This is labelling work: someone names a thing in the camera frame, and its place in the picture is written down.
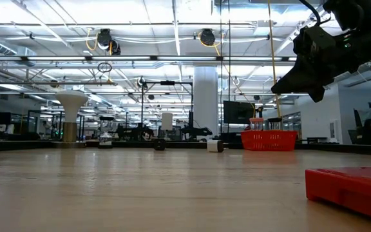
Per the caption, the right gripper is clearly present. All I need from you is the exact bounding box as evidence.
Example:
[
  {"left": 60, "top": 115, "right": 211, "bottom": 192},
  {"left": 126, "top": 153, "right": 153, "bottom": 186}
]
[{"left": 271, "top": 25, "right": 345, "bottom": 104}]

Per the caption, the pink sand hourglass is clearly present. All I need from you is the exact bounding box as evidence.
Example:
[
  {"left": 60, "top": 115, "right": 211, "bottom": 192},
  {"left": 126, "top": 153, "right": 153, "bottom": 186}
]
[{"left": 249, "top": 117, "right": 265, "bottom": 131}]

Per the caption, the small red plastic basket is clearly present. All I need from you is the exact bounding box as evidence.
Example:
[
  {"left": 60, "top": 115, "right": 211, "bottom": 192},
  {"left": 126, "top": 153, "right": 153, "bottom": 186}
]
[{"left": 240, "top": 130, "right": 299, "bottom": 151}]

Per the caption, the black computer monitor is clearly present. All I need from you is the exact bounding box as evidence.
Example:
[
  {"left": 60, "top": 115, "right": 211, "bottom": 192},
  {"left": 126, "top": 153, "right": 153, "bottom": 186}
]
[{"left": 223, "top": 100, "right": 256, "bottom": 125}]

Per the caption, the white building column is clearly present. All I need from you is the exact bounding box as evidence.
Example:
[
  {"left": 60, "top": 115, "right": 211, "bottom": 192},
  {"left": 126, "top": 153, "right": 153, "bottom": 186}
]
[{"left": 193, "top": 66, "right": 220, "bottom": 138}]

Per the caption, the long fluorescent light strip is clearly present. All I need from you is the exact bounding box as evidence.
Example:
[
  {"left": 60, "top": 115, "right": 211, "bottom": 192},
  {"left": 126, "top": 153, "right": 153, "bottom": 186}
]
[{"left": 0, "top": 55, "right": 298, "bottom": 63}]

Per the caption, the red flat plastic box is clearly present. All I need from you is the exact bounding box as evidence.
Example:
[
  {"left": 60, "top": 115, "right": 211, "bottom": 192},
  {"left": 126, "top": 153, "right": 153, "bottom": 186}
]
[{"left": 304, "top": 166, "right": 371, "bottom": 225}]

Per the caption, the white sand hourglass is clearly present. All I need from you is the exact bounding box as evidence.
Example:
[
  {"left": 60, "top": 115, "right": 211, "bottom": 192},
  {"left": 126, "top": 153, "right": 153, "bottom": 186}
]
[{"left": 98, "top": 115, "right": 115, "bottom": 150}]

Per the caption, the white ball on stand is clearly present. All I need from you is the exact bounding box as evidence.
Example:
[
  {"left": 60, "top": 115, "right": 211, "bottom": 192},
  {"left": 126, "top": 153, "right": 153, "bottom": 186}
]
[{"left": 53, "top": 89, "right": 90, "bottom": 150}]

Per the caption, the yellow cable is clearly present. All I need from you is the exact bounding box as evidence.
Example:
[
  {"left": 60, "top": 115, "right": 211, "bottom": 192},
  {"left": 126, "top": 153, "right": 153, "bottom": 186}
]
[{"left": 267, "top": 0, "right": 283, "bottom": 119}]

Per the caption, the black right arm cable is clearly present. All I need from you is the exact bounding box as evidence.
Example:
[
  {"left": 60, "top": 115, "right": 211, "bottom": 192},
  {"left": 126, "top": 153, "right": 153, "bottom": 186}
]
[{"left": 298, "top": 0, "right": 333, "bottom": 27}]

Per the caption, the black cable reel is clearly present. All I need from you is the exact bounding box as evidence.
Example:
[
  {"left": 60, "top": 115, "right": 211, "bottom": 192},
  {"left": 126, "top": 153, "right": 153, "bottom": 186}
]
[
  {"left": 96, "top": 28, "right": 122, "bottom": 55},
  {"left": 200, "top": 28, "right": 216, "bottom": 46}
]

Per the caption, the white and black wall charger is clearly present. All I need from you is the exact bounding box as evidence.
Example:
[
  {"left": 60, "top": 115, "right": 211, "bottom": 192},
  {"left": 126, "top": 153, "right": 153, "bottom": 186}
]
[{"left": 206, "top": 139, "right": 224, "bottom": 153}]

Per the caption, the black robot station frame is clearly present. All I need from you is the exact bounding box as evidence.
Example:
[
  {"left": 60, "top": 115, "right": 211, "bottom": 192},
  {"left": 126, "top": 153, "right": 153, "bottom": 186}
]
[{"left": 139, "top": 79, "right": 195, "bottom": 142}]

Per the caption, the black coiled cable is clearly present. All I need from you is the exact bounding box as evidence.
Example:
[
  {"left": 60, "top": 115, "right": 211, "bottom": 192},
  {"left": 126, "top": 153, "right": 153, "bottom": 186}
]
[{"left": 97, "top": 61, "right": 113, "bottom": 73}]

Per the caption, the black aluminium table frame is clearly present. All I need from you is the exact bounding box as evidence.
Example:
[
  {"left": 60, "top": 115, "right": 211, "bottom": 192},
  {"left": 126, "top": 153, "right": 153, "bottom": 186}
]
[{"left": 0, "top": 139, "right": 371, "bottom": 156}]

